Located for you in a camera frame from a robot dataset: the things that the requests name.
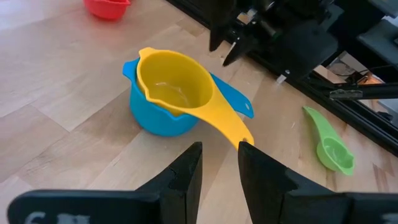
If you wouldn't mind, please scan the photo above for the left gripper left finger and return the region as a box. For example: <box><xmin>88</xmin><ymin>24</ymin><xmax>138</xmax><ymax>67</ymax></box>
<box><xmin>7</xmin><ymin>141</ymin><xmax>203</xmax><ymax>224</ymax></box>

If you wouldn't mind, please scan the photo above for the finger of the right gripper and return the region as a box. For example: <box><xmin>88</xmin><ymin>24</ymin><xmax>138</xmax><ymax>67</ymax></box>
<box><xmin>221</xmin><ymin>32</ymin><xmax>261</xmax><ymax>67</ymax></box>
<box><xmin>208</xmin><ymin>9</ymin><xmax>237</xmax><ymax>52</ymax></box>

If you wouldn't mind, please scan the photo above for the cyan plastic measuring cup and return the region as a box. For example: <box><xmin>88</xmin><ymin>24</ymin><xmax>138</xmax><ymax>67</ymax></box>
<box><xmin>122</xmin><ymin>57</ymin><xmax>256</xmax><ymax>138</ymax></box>

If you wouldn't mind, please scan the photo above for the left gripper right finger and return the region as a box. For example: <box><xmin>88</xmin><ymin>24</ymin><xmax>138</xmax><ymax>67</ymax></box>
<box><xmin>238</xmin><ymin>141</ymin><xmax>398</xmax><ymax>224</ymax></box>

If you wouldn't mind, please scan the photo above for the red plastic measuring cup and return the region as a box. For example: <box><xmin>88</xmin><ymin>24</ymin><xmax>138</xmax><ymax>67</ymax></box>
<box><xmin>83</xmin><ymin>0</ymin><xmax>132</xmax><ymax>21</ymax></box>

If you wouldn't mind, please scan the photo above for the yellow plastic measuring cup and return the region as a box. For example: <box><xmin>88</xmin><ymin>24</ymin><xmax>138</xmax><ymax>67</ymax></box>
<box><xmin>136</xmin><ymin>46</ymin><xmax>256</xmax><ymax>151</ymax></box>

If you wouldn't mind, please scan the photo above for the green plastic measuring cup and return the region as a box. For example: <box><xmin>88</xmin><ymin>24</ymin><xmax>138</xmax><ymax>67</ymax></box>
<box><xmin>302</xmin><ymin>105</ymin><xmax>356</xmax><ymax>177</ymax></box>

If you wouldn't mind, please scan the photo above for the black aluminium table frame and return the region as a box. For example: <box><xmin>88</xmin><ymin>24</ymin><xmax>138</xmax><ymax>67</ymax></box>
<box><xmin>167</xmin><ymin>0</ymin><xmax>398</xmax><ymax>158</ymax></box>

